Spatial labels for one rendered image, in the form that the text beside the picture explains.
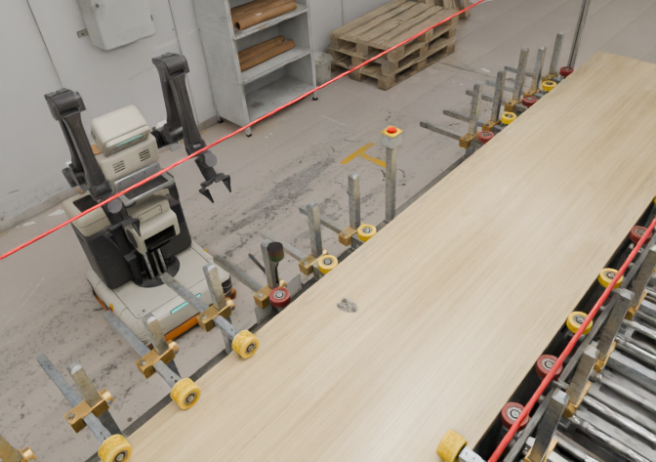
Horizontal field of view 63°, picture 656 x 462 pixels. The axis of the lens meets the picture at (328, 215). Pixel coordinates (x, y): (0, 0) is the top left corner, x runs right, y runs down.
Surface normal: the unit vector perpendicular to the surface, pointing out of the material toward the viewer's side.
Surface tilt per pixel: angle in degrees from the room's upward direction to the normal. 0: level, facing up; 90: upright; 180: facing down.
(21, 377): 0
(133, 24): 90
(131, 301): 0
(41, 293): 0
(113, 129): 42
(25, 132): 90
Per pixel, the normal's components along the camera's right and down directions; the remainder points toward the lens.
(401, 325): -0.06, -0.77
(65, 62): 0.73, 0.40
